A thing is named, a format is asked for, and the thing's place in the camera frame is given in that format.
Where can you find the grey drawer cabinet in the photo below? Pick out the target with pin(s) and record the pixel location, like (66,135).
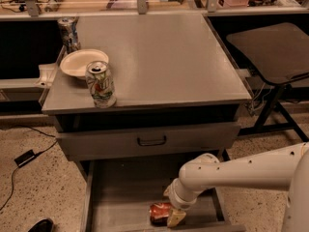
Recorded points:
(169,70)

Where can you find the green white soda can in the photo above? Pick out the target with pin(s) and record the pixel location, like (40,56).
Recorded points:
(100,82)

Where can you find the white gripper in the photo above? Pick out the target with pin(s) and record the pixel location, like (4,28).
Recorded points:
(178,201)

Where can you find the white plastic bracket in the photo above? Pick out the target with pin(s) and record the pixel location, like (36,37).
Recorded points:
(47,75)

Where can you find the open middle drawer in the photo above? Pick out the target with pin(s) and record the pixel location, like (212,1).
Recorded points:
(120,192)

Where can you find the white bowl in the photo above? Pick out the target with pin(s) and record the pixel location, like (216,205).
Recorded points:
(75,63)

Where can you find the black shoe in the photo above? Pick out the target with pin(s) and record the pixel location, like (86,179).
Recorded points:
(43,225)

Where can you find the top drawer with handle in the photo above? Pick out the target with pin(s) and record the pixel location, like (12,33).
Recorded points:
(113,144)

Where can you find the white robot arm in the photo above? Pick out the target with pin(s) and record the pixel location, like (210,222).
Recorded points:
(282,169)

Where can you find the red coke can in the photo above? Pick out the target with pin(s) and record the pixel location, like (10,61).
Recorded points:
(159,213)

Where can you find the black chair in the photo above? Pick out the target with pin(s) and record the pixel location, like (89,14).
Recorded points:
(279,54)

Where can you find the black power adapter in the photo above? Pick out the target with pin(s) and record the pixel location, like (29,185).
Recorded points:
(24,158)

